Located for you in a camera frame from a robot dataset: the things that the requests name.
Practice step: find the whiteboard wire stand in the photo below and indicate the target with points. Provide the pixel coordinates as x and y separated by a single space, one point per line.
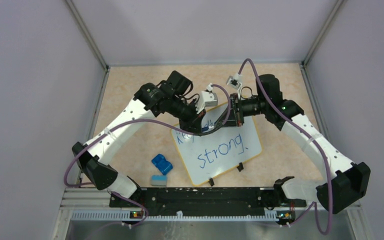
240 167

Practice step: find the white slotted cable duct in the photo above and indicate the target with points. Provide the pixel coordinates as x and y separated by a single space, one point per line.
126 216

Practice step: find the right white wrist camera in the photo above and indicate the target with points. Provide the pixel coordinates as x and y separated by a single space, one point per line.
235 81

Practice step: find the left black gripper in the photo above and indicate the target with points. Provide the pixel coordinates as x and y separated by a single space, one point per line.
194 124

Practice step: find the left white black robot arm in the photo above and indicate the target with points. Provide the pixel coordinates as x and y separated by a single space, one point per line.
94 157

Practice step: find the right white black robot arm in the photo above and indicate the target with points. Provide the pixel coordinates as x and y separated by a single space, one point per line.
344 181

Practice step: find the yellow framed whiteboard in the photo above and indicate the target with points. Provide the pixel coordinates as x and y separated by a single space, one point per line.
207 157

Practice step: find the grey blue toy brick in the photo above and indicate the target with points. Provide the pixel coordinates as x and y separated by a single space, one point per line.
159 180

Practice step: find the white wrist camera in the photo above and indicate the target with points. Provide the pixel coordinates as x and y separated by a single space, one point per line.
206 98
235 81

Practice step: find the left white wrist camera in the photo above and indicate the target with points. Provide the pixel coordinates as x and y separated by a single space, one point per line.
206 98

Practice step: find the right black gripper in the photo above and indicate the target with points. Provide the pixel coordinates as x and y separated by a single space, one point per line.
234 117

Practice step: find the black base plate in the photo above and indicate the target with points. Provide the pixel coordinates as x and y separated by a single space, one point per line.
207 201

